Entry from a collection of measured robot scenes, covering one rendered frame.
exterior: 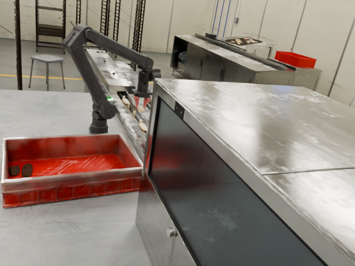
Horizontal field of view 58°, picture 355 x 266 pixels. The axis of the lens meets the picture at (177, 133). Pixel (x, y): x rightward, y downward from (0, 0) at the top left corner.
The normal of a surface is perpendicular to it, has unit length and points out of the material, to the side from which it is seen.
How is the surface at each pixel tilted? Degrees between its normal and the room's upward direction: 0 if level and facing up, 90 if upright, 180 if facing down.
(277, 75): 90
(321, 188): 0
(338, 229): 0
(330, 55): 90
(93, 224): 0
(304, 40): 90
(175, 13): 90
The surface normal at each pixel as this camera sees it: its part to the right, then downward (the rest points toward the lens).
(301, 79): 0.36, 0.41
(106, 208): 0.15, -0.91
